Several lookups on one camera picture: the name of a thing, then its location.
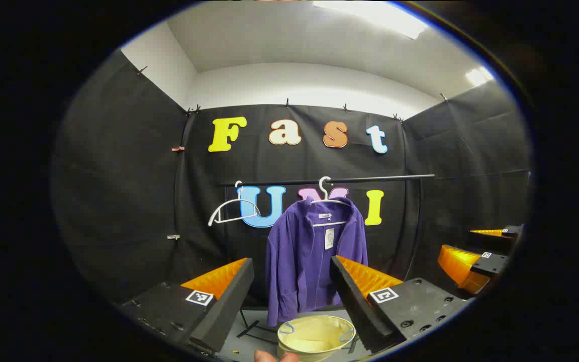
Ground long ceiling light panel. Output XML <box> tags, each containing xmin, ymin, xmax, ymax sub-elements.
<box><xmin>314</xmin><ymin>0</ymin><xmax>429</xmax><ymax>40</ymax></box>

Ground purple ribbed jacket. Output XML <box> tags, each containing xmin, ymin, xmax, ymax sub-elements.
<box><xmin>265</xmin><ymin>196</ymin><xmax>369</xmax><ymax>327</ymax></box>

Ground row of black cloth clips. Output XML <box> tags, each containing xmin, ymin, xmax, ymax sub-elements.
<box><xmin>136</xmin><ymin>65</ymin><xmax>449</xmax><ymax>124</ymax></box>

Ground white plastic hanger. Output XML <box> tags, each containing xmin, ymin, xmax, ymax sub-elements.
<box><xmin>208</xmin><ymin>181</ymin><xmax>261</xmax><ymax>227</ymax></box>
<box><xmin>311</xmin><ymin>176</ymin><xmax>353</xmax><ymax>228</ymax></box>

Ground small ceiling light panel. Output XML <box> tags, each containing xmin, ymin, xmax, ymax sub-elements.
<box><xmin>465</xmin><ymin>66</ymin><xmax>494</xmax><ymax>86</ymax></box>

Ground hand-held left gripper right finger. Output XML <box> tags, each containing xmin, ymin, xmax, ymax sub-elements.
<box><xmin>330</xmin><ymin>255</ymin><xmax>473</xmax><ymax>354</ymax></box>

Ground black backdrop cloth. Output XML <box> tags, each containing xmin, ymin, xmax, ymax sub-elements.
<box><xmin>51</xmin><ymin>48</ymin><xmax>531</xmax><ymax>322</ymax></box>

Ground black metal clothes rack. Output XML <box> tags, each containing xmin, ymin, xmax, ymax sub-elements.
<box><xmin>219</xmin><ymin>173</ymin><xmax>436</xmax><ymax>352</ymax></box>

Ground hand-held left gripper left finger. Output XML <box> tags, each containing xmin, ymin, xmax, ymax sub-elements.
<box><xmin>119</xmin><ymin>257</ymin><xmax>255</xmax><ymax>355</ymax></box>

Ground cream fabric laundry hamper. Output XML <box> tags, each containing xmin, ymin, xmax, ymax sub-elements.
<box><xmin>277</xmin><ymin>315</ymin><xmax>356</xmax><ymax>362</ymax></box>

